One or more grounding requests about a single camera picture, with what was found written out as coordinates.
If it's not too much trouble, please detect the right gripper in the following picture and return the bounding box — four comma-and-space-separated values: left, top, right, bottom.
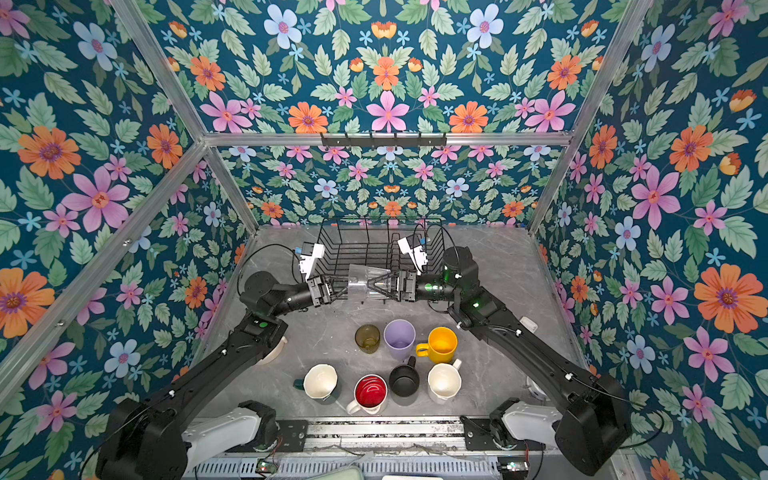
371, 271, 464, 309

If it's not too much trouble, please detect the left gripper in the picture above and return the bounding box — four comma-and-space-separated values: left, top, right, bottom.
268, 274, 357, 321

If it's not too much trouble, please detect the clear plastic cup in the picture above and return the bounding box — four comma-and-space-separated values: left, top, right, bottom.
347, 264, 391, 303

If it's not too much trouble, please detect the black wire dish rack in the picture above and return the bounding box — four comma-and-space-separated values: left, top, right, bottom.
306, 217, 453, 282

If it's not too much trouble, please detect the dark green mug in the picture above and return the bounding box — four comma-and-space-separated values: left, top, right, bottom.
293, 364, 341, 404

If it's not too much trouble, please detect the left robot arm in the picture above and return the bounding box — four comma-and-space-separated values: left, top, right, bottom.
95, 271, 334, 479

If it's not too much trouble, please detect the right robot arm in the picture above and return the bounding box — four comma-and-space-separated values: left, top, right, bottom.
359, 247, 632, 476

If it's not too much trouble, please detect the olive glass cup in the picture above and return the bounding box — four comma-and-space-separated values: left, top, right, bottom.
354, 324, 381, 354

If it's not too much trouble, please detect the lilac plastic cup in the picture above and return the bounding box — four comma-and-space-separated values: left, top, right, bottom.
383, 319, 416, 363

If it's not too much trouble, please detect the yellow mug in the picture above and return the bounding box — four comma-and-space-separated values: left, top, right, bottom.
415, 327, 458, 364

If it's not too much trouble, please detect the pink alarm clock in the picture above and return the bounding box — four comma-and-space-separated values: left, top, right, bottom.
258, 336, 288, 365

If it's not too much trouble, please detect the red and white mug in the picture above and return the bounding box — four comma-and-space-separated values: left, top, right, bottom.
346, 374, 389, 415

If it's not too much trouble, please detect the black mug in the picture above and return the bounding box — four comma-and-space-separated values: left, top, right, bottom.
389, 356, 421, 398

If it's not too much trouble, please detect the white cream mug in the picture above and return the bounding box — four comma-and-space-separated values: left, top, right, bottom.
428, 359, 463, 405

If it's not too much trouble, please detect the white alarm clock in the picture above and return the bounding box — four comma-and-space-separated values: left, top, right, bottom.
525, 377, 549, 402

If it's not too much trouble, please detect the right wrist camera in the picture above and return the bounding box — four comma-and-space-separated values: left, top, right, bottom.
397, 234, 428, 275

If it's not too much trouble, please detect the black hook rail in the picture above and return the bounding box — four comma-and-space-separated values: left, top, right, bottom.
320, 133, 448, 148

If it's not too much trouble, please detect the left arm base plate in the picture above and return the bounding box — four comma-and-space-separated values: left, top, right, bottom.
274, 420, 309, 453

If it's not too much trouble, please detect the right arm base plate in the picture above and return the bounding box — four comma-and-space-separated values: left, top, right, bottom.
459, 415, 528, 452

